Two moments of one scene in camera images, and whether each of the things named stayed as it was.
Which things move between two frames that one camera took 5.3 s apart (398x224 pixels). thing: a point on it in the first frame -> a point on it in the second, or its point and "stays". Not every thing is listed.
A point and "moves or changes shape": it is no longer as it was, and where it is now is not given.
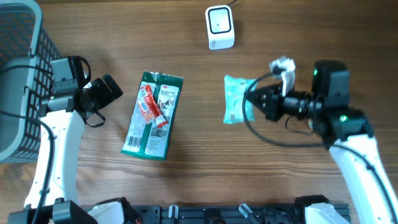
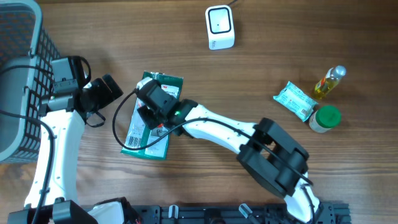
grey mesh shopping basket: [23, 40] stays
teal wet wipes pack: [235, 89] moves or changes shape
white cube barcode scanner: [219, 25] stays
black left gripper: [109, 96] stays
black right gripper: [268, 104] -> [155, 117]
